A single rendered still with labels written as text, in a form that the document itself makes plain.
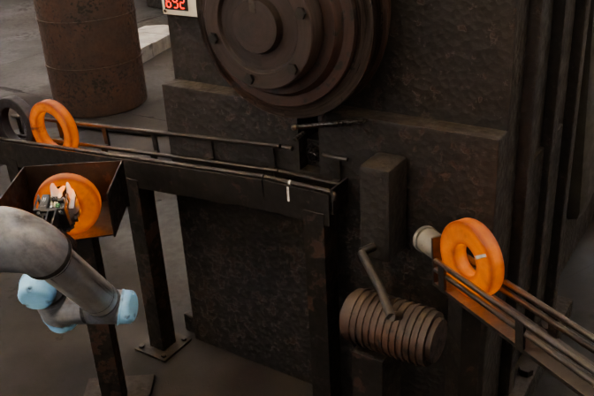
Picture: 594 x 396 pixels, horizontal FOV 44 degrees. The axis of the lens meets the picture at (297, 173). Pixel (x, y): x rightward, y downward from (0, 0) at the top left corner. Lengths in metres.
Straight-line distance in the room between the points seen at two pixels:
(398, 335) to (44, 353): 1.33
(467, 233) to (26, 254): 0.80
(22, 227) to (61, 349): 1.27
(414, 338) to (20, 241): 0.81
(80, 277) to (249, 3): 0.65
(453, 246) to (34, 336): 1.61
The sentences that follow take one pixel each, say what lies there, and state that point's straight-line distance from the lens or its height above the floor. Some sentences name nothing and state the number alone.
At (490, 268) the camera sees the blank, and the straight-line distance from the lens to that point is 1.41.
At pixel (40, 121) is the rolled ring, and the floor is 0.71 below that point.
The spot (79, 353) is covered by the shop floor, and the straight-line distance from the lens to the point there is 2.53.
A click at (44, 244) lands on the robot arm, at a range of 1.35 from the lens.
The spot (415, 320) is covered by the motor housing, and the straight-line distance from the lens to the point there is 1.61.
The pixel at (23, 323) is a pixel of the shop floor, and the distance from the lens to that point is 2.74.
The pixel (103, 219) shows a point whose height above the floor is 0.61.
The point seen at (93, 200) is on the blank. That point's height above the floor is 0.69.
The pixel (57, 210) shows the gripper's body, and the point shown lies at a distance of 1.74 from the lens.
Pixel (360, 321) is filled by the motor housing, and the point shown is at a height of 0.50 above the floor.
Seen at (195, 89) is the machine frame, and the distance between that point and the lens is 2.00.
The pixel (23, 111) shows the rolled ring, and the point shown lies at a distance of 2.47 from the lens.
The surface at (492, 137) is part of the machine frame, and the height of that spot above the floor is 0.87.
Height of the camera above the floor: 1.47
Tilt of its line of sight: 25 degrees down
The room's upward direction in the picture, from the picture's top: 3 degrees counter-clockwise
